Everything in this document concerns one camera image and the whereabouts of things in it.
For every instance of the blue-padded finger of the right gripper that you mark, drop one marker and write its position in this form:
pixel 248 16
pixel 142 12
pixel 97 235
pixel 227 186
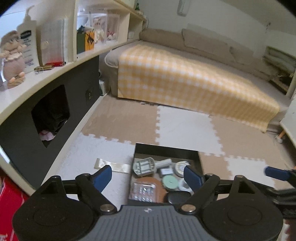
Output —
pixel 279 174

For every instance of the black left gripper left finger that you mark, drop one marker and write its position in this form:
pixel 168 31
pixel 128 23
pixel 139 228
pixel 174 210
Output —
pixel 91 187

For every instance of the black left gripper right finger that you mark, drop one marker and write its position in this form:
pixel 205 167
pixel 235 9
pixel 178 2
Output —
pixel 203 187

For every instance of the mint green round container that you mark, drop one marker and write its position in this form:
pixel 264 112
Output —
pixel 170 182

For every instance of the white rectangular pack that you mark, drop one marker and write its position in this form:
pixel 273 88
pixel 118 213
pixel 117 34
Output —
pixel 165 171

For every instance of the black cardboard box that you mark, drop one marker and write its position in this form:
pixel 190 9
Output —
pixel 157 174

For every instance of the grey cylinder plug adapter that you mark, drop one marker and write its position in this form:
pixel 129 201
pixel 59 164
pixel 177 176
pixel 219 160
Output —
pixel 163 163

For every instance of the grey divided tray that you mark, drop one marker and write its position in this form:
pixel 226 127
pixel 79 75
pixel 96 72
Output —
pixel 144 167

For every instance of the black oval object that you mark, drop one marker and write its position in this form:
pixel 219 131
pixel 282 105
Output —
pixel 177 197

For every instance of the round cork coaster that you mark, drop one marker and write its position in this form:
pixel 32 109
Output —
pixel 160 190

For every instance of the white foam mat tile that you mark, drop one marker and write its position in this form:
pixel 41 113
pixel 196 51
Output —
pixel 186 129

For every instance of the brown foam mat tile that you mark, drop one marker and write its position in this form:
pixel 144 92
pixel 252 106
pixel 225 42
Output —
pixel 124 121

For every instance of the black shelf panel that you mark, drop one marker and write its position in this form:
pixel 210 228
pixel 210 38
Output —
pixel 35 132

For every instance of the white tissue box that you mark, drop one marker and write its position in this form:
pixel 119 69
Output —
pixel 102 87

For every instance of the yellow checkered blanket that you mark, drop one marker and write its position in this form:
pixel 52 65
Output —
pixel 153 75

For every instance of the beige mattress sofa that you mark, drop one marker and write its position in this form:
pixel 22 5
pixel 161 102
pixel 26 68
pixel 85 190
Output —
pixel 189 44

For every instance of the knitted doll figure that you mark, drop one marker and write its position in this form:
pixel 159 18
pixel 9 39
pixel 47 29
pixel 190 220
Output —
pixel 13 62

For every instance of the lotion pump bottle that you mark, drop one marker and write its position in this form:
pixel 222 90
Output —
pixel 27 31

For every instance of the black wall socket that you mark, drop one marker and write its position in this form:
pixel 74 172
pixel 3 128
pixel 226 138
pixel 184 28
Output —
pixel 88 95

